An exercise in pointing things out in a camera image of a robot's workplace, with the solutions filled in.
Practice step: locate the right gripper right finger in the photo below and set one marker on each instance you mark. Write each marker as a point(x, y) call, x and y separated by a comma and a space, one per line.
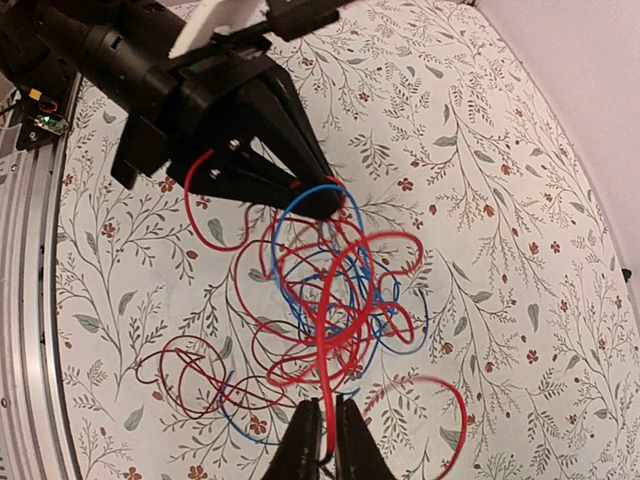
point(357, 456)

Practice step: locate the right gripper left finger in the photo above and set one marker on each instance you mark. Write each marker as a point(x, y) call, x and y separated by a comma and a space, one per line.
point(297, 457)

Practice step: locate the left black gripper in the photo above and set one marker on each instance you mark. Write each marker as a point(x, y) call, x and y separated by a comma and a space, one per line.
point(180, 109)

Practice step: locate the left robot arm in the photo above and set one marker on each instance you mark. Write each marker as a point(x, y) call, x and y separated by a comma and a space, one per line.
point(37, 46)

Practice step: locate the floral table mat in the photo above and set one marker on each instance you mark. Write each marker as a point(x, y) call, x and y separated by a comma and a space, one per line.
point(491, 332)

